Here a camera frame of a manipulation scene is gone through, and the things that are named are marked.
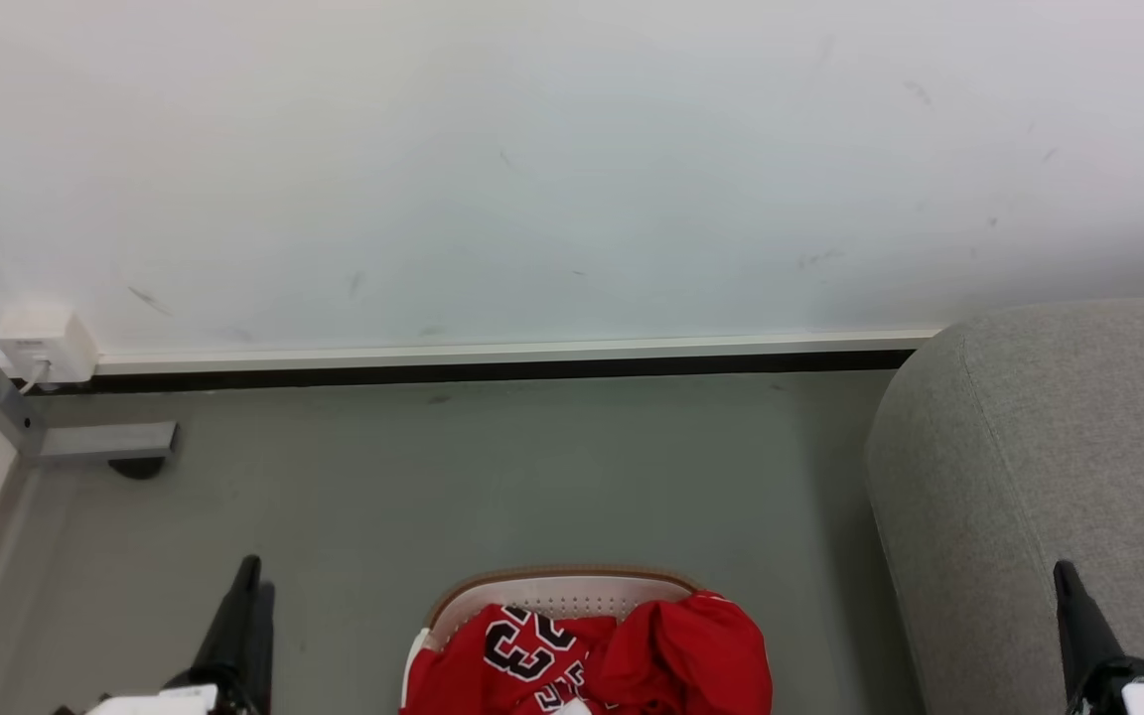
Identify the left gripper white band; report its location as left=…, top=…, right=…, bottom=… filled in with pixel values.
left=54, top=554, right=277, bottom=715

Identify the grey fabric sofa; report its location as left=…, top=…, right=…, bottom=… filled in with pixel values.
left=864, top=296, right=1144, bottom=715

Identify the grey metal frame leg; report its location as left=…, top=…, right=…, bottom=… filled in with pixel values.
left=0, top=292, right=179, bottom=462

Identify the white wall baseboard strip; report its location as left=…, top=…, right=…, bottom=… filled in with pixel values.
left=93, top=330, right=944, bottom=376

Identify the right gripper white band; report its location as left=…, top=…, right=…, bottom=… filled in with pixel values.
left=1053, top=559, right=1144, bottom=715

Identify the white wall socket box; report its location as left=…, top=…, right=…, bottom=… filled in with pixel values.
left=0, top=306, right=99, bottom=386

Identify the red basketball jersey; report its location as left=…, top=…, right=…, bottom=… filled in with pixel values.
left=399, top=590, right=774, bottom=715

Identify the white laundry basket brown rim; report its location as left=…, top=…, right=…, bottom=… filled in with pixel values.
left=401, top=566, right=704, bottom=715

